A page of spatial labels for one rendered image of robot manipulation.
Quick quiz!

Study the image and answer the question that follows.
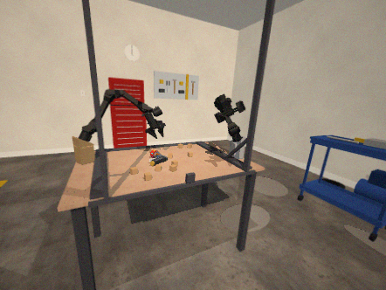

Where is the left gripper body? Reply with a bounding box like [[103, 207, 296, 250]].
[[145, 118, 166, 133]]

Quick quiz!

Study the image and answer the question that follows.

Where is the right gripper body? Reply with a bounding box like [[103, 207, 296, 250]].
[[214, 101, 245, 123]]

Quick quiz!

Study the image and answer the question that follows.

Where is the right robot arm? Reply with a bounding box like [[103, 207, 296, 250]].
[[214, 94, 243, 142]]

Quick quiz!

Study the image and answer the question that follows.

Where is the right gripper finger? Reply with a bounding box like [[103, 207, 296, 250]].
[[217, 112, 226, 122], [236, 102, 244, 113]]

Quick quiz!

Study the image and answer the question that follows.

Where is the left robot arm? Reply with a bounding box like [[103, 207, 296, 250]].
[[79, 89, 162, 142]]

